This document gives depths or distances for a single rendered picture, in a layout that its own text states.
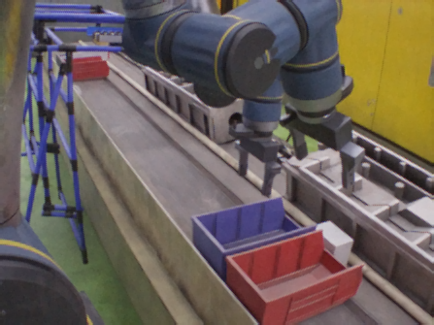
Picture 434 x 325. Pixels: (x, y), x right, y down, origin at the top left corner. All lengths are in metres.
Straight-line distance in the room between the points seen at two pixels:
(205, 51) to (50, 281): 0.36
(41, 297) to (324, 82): 0.54
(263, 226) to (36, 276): 1.14
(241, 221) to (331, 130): 0.66
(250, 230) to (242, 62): 0.90
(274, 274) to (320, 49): 0.72
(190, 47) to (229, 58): 0.07
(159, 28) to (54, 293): 0.43
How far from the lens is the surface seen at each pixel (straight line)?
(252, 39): 0.56
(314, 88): 0.72
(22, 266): 0.34
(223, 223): 1.32
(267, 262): 1.19
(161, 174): 1.81
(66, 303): 0.36
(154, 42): 0.66
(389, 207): 1.36
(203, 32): 0.59
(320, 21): 0.67
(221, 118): 2.07
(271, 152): 1.21
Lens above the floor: 1.57
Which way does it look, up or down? 26 degrees down
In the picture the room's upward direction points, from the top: 4 degrees clockwise
